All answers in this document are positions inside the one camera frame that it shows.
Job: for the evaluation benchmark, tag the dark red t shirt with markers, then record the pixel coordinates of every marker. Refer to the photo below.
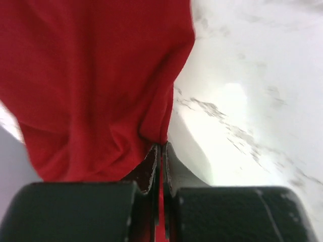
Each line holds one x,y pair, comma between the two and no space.
91,83

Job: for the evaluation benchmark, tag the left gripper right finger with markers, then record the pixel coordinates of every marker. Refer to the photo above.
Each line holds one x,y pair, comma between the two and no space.
196,211

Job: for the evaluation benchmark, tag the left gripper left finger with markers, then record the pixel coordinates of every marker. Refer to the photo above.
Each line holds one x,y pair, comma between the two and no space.
126,210

